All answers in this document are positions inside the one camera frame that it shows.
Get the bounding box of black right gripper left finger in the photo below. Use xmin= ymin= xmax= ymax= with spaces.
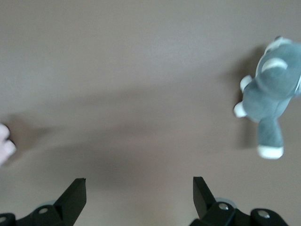
xmin=0 ymin=178 xmax=87 ymax=226

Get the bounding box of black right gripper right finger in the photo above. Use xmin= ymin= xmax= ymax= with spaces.
xmin=189 ymin=176 xmax=289 ymax=226

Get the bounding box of white and pink plush dog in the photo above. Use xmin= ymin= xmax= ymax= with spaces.
xmin=0 ymin=123 xmax=17 ymax=167

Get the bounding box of grey and white plush husky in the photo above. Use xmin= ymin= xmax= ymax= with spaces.
xmin=233 ymin=36 xmax=301 ymax=160

